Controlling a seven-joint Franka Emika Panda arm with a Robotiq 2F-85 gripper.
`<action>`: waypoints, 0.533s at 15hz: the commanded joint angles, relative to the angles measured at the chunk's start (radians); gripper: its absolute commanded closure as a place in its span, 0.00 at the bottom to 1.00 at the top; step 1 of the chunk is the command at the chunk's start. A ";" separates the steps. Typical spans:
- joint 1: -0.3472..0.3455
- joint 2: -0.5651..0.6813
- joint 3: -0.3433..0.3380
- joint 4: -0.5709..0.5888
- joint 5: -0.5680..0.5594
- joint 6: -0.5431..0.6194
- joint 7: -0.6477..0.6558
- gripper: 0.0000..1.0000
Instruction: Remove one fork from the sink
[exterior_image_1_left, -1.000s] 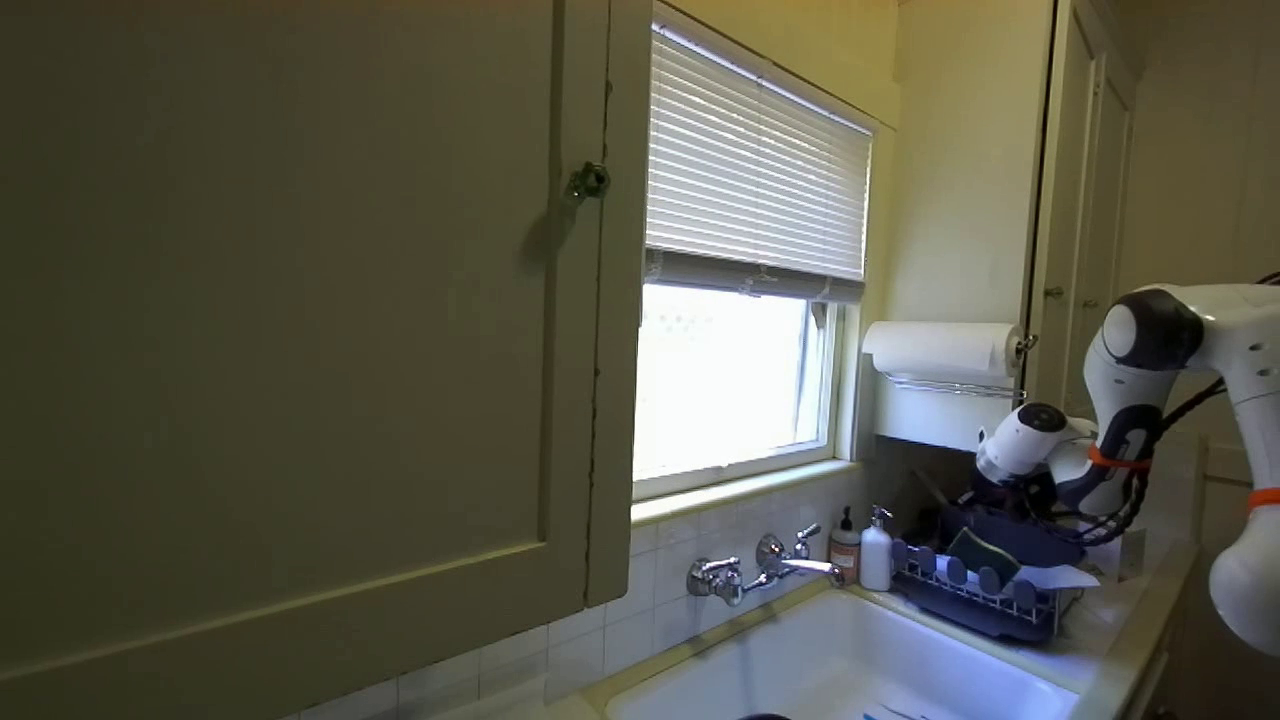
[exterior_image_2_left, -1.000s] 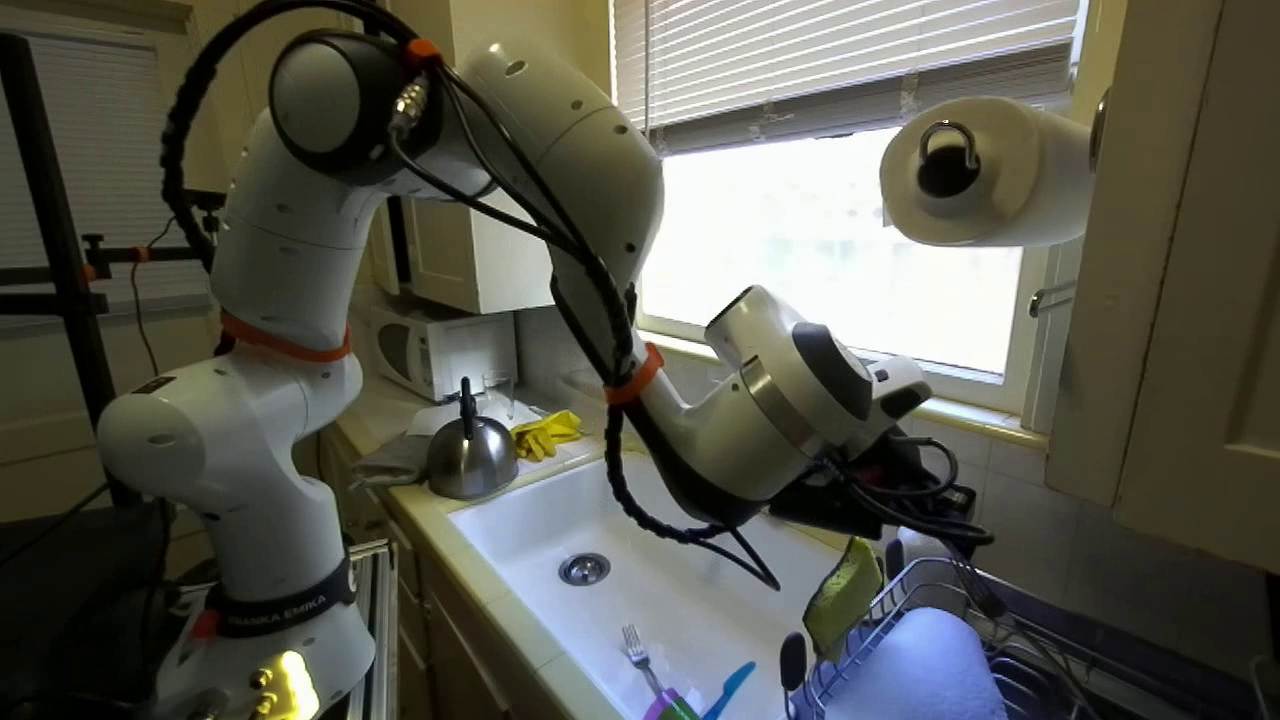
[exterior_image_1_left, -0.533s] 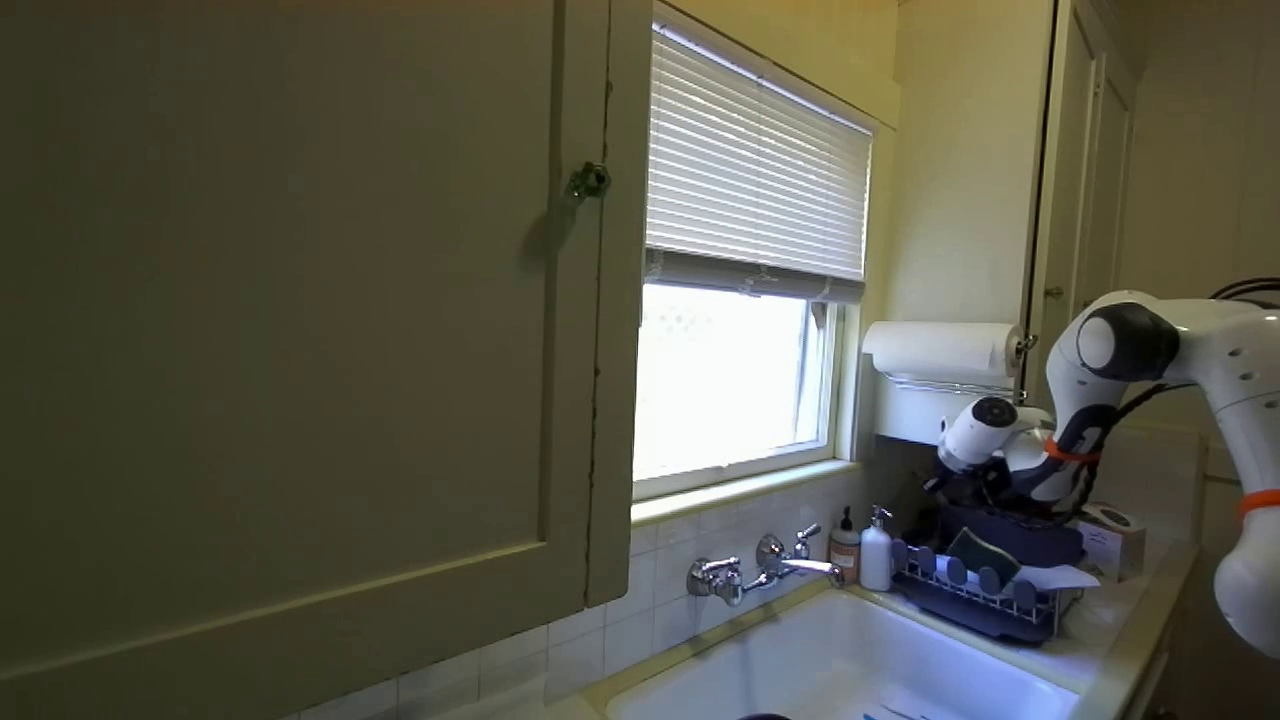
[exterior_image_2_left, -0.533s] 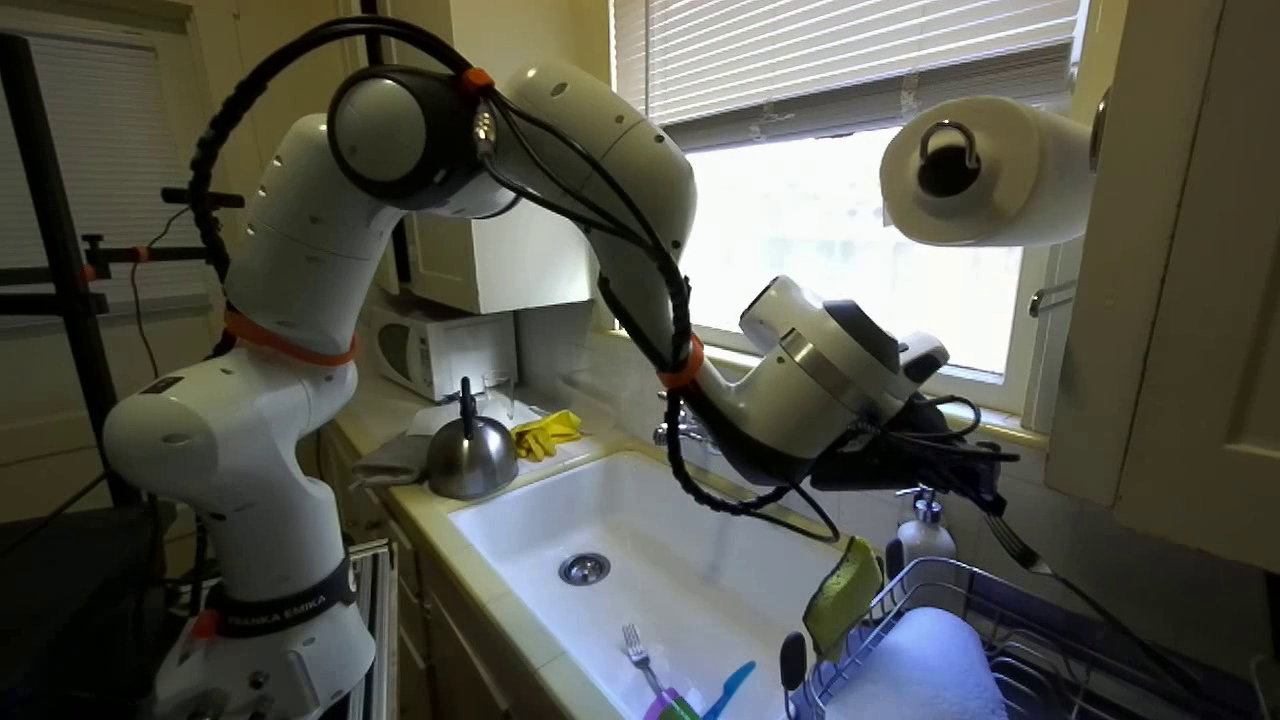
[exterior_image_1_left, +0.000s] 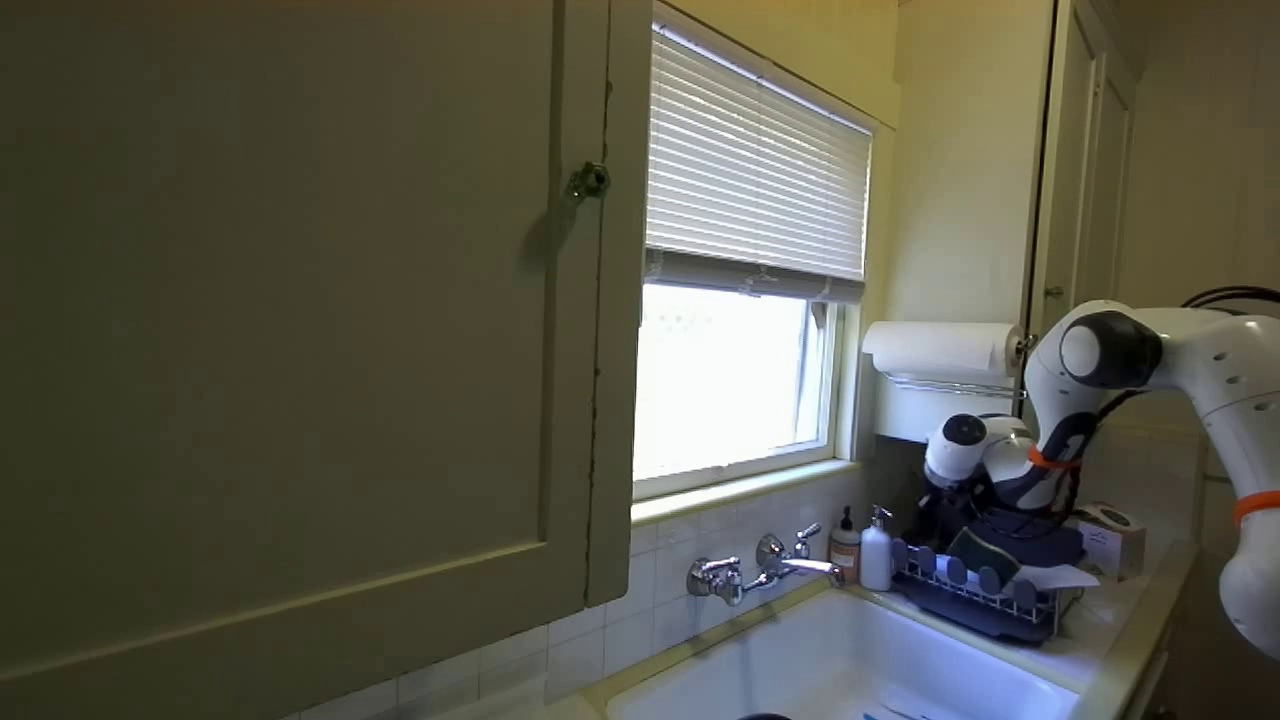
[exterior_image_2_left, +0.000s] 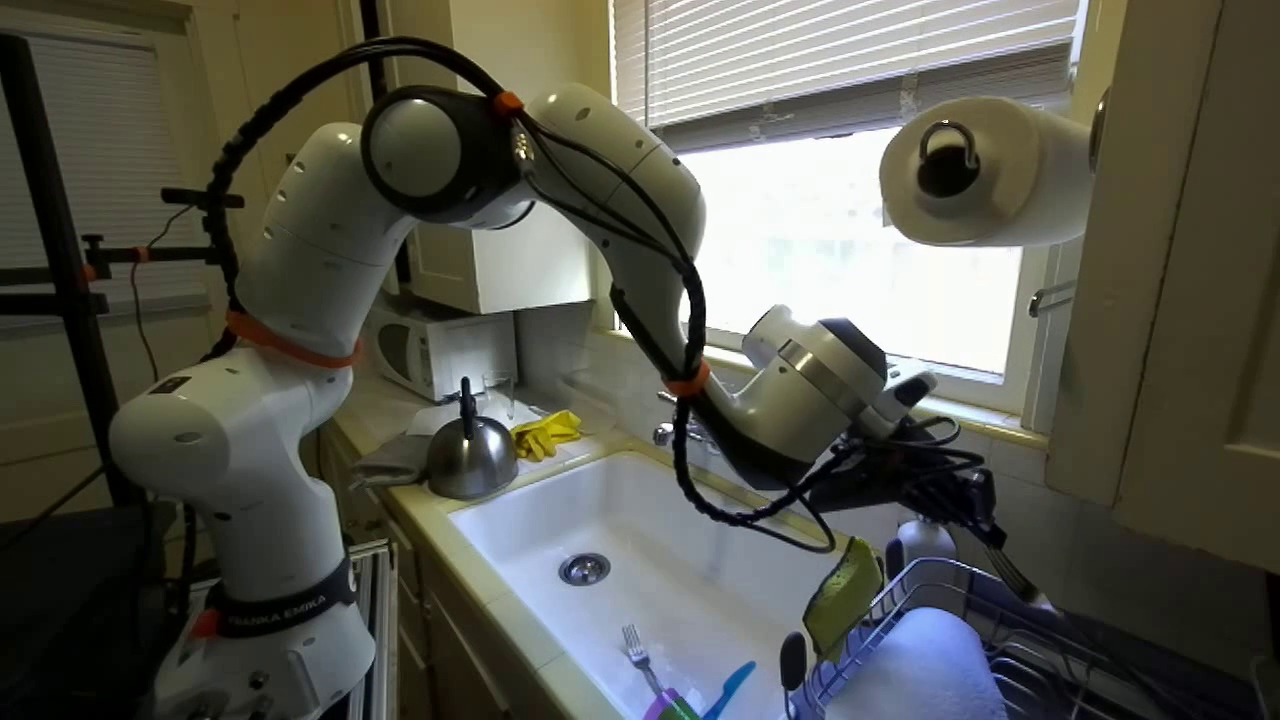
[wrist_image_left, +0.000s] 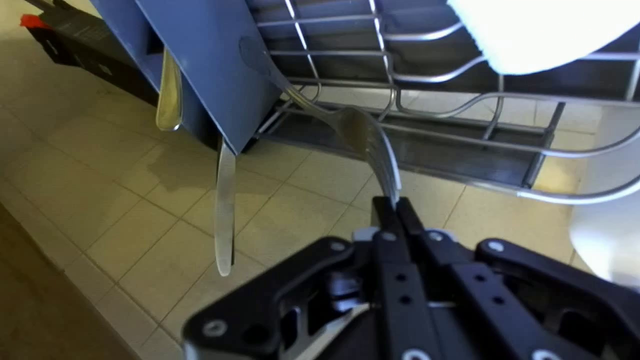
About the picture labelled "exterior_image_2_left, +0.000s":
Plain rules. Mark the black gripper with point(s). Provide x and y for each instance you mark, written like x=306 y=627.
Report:
x=926 y=473

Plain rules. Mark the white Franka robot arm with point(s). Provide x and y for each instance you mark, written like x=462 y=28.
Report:
x=224 y=454

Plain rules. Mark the white ceramic sink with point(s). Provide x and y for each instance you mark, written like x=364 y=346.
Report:
x=627 y=534

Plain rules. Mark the metal sink drain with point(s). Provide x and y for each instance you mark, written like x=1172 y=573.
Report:
x=584 y=568

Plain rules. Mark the yellow and green sponge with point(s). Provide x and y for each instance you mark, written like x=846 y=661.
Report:
x=841 y=602

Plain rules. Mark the white rounded dish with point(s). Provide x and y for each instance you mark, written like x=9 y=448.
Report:
x=922 y=667

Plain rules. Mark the blue plastic utensil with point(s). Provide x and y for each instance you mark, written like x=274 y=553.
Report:
x=729 y=686

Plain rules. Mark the white paper towel roll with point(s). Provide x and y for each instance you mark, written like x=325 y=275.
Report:
x=1025 y=173

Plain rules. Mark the yellow rubber gloves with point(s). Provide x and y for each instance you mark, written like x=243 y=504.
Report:
x=551 y=434

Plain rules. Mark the white window blinds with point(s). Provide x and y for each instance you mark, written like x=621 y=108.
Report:
x=826 y=65

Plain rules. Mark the cream base cabinet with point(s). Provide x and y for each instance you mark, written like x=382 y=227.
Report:
x=441 y=642

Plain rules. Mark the white toaster oven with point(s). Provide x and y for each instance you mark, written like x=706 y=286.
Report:
x=446 y=352

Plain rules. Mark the grey folded cloth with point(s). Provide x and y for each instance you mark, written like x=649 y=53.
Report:
x=391 y=463

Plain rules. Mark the cream wall cabinet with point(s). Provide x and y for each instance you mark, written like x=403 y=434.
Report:
x=1187 y=335

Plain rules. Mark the white wall cabinet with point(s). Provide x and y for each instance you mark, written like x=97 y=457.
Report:
x=506 y=275

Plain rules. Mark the black camera on stand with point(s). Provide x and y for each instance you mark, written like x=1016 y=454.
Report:
x=203 y=199

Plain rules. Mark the black camera stand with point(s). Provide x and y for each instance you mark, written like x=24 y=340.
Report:
x=67 y=267

